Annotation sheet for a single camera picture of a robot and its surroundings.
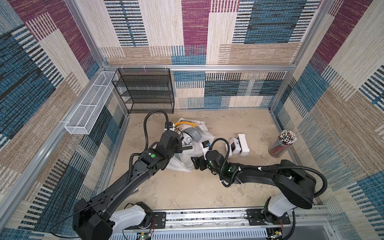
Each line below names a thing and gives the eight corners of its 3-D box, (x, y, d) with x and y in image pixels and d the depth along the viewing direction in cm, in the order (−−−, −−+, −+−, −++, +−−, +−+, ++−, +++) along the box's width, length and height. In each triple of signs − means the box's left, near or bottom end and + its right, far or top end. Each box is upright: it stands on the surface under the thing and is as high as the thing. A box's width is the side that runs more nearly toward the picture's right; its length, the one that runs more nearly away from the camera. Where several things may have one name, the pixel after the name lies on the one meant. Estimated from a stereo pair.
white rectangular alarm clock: (239, 156, 97) (242, 151, 92) (236, 139, 105) (238, 133, 100) (247, 156, 97) (250, 151, 92) (243, 139, 105) (245, 133, 100)
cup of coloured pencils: (270, 158, 96) (284, 141, 82) (267, 147, 101) (279, 130, 86) (283, 158, 96) (299, 141, 81) (278, 147, 101) (293, 130, 86)
